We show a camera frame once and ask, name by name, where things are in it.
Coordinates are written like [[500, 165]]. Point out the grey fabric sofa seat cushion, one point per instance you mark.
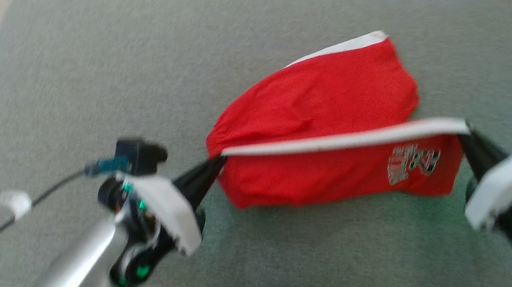
[[108, 61]]

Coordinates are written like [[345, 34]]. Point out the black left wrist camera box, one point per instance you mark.
[[140, 155]]

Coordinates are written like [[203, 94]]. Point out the red shirt with white sleeves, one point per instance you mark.
[[313, 102]]

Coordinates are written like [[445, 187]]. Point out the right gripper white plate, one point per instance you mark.
[[500, 187]]

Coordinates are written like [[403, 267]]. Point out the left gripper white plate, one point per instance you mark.
[[166, 204]]

